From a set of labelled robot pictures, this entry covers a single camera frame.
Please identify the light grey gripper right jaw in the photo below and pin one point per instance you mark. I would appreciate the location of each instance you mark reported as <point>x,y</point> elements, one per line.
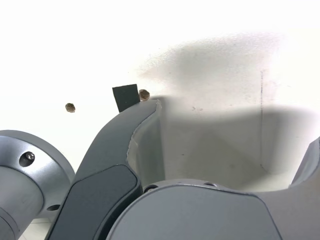
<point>200,215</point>

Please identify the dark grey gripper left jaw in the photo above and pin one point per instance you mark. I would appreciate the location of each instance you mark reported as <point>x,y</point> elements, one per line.
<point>110,150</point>

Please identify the black tape strip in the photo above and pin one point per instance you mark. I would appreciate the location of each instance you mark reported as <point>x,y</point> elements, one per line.
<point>126,96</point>

